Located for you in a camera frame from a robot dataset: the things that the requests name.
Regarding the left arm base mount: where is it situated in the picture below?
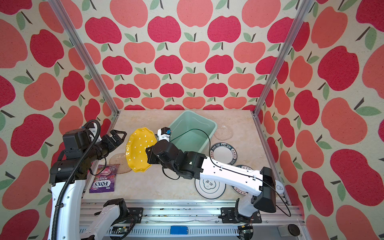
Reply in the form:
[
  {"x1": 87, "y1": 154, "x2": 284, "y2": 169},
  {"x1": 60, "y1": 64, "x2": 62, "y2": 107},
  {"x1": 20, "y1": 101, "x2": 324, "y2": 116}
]
[{"x1": 121, "y1": 207, "x2": 144, "y2": 224}]

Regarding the purple Fox's candy bag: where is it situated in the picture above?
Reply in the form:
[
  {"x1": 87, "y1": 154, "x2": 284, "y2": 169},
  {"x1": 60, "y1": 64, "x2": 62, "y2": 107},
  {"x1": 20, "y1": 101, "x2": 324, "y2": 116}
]
[{"x1": 89, "y1": 165, "x2": 120, "y2": 194}]

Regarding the left aluminium frame post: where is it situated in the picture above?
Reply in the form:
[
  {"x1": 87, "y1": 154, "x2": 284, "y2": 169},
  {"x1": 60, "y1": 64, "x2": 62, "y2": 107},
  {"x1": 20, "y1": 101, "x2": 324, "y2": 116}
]
[{"x1": 48, "y1": 0, "x2": 120, "y2": 118}]

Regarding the white plate dark lettered rim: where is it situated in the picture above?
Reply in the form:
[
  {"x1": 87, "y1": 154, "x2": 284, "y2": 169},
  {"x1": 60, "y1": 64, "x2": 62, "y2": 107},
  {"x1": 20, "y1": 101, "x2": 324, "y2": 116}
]
[{"x1": 210, "y1": 143, "x2": 238, "y2": 166}]

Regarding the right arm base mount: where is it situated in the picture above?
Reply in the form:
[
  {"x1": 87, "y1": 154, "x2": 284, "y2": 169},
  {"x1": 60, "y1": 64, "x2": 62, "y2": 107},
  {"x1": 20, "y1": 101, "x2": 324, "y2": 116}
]
[{"x1": 219, "y1": 208, "x2": 262, "y2": 224}]

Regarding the yellow polka dot plate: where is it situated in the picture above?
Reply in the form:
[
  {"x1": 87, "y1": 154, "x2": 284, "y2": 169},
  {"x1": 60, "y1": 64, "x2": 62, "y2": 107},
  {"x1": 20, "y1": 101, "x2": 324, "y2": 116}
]
[{"x1": 126, "y1": 128, "x2": 157, "y2": 173}]

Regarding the blue block on rail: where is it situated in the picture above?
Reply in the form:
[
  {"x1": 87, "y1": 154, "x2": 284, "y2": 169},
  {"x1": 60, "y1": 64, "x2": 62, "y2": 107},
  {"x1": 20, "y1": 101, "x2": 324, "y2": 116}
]
[{"x1": 170, "y1": 226, "x2": 189, "y2": 235}]

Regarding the right aluminium frame post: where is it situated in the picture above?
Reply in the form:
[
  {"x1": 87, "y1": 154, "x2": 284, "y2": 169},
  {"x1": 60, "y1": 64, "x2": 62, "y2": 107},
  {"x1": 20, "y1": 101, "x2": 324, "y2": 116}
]
[{"x1": 253, "y1": 0, "x2": 315, "y2": 118}]

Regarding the mint green plastic bin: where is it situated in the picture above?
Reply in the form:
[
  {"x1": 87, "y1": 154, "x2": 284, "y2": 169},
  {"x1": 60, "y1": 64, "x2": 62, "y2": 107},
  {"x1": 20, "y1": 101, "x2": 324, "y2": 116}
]
[{"x1": 169, "y1": 111, "x2": 218, "y2": 153}]

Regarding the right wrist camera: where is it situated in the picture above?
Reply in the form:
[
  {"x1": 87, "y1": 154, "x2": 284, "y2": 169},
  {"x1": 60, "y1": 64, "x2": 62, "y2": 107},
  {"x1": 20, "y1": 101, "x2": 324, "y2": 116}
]
[{"x1": 157, "y1": 127, "x2": 172, "y2": 142}]

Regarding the grey box black knob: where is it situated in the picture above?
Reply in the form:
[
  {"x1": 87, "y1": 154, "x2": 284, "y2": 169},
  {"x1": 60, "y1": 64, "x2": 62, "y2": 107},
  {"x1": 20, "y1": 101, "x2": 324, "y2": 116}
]
[{"x1": 278, "y1": 224, "x2": 301, "y2": 238}]

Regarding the clear glass plate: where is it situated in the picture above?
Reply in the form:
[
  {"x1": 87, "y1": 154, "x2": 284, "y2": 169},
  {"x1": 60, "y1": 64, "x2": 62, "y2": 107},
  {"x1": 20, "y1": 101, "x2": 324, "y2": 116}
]
[{"x1": 214, "y1": 125, "x2": 234, "y2": 141}]

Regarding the aluminium frame post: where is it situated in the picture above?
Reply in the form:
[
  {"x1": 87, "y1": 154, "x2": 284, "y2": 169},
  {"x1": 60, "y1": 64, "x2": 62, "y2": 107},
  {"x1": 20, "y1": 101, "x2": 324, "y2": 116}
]
[
  {"x1": 253, "y1": 0, "x2": 315, "y2": 118},
  {"x1": 48, "y1": 0, "x2": 120, "y2": 118}
]

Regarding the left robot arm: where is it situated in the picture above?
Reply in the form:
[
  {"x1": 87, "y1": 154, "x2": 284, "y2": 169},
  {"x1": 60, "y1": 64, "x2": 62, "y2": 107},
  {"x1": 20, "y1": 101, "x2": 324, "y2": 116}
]
[{"x1": 48, "y1": 120, "x2": 130, "y2": 240}]

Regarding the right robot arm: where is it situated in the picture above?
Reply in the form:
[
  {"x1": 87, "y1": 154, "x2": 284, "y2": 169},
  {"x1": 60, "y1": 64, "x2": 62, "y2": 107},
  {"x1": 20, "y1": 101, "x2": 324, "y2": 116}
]
[{"x1": 146, "y1": 128, "x2": 285, "y2": 222}]

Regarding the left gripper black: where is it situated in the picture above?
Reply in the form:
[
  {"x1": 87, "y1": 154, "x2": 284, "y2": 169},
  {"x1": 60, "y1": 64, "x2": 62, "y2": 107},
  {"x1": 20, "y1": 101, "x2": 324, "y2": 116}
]
[{"x1": 85, "y1": 128, "x2": 128, "y2": 162}]

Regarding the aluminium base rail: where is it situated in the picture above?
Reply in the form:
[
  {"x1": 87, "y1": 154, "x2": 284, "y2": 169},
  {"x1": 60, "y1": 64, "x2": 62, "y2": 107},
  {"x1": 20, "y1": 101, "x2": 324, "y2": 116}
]
[{"x1": 50, "y1": 199, "x2": 310, "y2": 240}]

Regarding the white plate green clover emblem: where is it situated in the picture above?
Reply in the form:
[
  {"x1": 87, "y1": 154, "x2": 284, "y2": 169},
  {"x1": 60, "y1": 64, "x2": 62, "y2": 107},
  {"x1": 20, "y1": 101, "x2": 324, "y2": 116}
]
[{"x1": 195, "y1": 179, "x2": 226, "y2": 200}]

